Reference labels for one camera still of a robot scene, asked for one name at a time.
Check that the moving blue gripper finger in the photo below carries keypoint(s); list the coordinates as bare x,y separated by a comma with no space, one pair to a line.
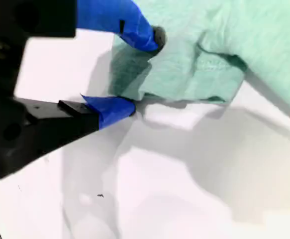
60,124

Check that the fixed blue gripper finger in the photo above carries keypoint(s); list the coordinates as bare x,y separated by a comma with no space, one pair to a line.
120,17

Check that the pale green T-shirt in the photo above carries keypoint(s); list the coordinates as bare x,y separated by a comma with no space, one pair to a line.
234,37

